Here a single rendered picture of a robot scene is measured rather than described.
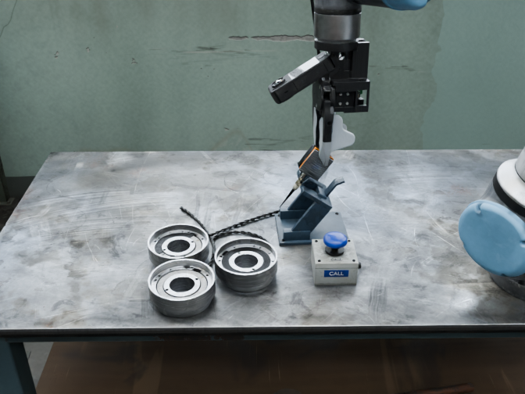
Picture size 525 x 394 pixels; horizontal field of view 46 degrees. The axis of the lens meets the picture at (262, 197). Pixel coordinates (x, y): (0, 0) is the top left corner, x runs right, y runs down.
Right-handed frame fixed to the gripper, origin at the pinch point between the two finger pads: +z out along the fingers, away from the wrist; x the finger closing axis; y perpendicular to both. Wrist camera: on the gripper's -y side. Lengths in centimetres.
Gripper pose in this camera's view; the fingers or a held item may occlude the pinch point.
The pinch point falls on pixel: (319, 155)
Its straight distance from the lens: 109.4
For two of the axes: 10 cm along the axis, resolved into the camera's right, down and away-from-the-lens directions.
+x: -1.4, -4.1, 9.0
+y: 9.9, -0.6, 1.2
